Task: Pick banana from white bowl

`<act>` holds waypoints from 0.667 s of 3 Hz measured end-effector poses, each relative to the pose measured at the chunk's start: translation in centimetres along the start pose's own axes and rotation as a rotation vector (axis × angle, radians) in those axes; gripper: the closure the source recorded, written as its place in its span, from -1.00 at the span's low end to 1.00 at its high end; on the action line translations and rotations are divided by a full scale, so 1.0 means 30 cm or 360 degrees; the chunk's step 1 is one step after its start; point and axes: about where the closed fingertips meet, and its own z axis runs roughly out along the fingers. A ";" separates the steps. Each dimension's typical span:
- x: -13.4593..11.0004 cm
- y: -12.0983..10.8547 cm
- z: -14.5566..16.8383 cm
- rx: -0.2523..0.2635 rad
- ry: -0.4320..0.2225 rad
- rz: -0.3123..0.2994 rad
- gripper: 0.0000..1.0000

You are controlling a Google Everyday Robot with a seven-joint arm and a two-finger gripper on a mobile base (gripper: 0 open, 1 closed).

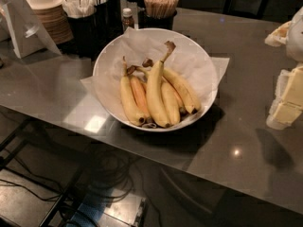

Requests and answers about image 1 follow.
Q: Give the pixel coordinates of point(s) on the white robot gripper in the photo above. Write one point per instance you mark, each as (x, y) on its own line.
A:
(295, 38)

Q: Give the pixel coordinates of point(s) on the white bowl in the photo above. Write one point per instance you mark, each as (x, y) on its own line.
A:
(110, 104)

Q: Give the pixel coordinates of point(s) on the right yellow banana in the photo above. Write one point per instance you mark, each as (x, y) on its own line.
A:
(186, 97)

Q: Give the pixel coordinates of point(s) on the short middle yellow banana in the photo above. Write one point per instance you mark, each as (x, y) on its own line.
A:
(170, 102)

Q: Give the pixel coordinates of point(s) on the large front yellow banana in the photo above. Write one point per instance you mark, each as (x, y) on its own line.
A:
(153, 95)

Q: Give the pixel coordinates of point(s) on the orange-tinted banana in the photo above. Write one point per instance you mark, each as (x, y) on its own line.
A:
(139, 95)

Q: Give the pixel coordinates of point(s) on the left yellow banana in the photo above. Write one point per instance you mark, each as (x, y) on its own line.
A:
(131, 110)

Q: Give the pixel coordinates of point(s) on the black chair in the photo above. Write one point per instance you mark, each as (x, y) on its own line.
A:
(245, 8)

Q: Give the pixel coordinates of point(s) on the white paper liner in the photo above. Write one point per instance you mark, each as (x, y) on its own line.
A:
(189, 63)

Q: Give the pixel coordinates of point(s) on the black cup with stir sticks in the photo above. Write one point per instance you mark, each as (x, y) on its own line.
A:
(159, 13)

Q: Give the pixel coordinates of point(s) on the small brown bottle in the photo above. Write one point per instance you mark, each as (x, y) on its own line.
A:
(127, 18)

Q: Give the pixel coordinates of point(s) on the black cylinder container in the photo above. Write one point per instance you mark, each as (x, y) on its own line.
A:
(109, 18)

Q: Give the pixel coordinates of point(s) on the black holder with white packets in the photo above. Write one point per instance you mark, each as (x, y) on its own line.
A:
(88, 21)

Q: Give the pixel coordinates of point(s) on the stack of brown paper bowls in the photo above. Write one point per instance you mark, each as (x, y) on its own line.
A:
(56, 24)

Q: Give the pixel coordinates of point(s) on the white napkin dispenser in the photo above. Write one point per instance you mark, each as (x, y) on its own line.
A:
(27, 32)

